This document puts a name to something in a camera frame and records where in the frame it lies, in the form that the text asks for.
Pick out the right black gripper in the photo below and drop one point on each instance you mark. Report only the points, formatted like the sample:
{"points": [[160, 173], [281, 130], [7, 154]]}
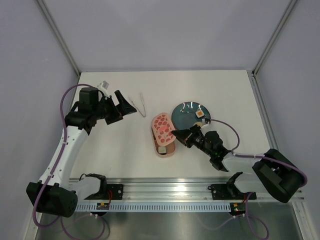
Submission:
{"points": [[188, 134]]}

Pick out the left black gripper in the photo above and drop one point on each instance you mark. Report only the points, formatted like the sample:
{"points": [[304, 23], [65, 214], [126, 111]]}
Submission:
{"points": [[123, 108]]}

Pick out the pink divided lunch box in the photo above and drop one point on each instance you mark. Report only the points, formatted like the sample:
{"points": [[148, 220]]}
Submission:
{"points": [[171, 148]]}

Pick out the pink lunch box lid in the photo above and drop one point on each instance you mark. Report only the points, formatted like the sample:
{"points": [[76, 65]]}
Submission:
{"points": [[162, 127]]}

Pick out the white cat paw tongs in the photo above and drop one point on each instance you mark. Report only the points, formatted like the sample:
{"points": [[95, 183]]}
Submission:
{"points": [[139, 105]]}

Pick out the cucumber sushi roll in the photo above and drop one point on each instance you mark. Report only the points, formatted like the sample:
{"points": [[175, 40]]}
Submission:
{"points": [[162, 150]]}

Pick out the orange salmon sushi roll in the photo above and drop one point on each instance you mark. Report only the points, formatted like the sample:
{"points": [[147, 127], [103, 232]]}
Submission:
{"points": [[200, 114]]}

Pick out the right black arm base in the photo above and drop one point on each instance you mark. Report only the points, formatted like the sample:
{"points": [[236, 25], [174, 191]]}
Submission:
{"points": [[224, 191]]}

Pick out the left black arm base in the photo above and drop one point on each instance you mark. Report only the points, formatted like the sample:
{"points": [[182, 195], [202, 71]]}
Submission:
{"points": [[113, 191]]}

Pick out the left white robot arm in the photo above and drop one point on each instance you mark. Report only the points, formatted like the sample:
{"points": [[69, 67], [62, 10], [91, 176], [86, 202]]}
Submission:
{"points": [[59, 170]]}

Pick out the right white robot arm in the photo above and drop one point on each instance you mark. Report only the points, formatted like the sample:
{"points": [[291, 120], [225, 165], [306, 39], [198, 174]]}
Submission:
{"points": [[270, 172]]}

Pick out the blue ceramic plate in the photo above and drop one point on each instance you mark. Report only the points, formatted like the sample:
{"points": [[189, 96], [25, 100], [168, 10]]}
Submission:
{"points": [[184, 117]]}

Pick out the beige steamed bun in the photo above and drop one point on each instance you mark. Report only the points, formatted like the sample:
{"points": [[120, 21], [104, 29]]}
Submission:
{"points": [[200, 124]]}

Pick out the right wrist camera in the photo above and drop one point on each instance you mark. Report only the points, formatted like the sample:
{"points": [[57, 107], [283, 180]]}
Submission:
{"points": [[206, 121]]}

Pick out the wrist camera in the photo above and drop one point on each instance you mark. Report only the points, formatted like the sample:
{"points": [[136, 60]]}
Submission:
{"points": [[206, 121], [103, 85]]}

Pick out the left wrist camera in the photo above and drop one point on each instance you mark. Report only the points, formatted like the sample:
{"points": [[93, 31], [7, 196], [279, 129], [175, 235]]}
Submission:
{"points": [[103, 85]]}

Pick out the aluminium mounting rail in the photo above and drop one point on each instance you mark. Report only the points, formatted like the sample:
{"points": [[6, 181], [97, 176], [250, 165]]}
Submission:
{"points": [[139, 189]]}

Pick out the white slotted cable duct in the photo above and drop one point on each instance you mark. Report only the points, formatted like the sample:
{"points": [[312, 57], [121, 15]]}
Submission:
{"points": [[154, 207]]}

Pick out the left aluminium frame post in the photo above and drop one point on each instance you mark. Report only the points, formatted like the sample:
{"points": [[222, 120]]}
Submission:
{"points": [[49, 19]]}

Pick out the aluminium frame post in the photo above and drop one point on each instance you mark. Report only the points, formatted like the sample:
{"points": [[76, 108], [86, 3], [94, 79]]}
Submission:
{"points": [[275, 35], [49, 19]]}

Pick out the right aluminium frame post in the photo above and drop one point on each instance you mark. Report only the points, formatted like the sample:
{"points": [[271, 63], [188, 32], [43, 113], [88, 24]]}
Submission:
{"points": [[275, 35]]}

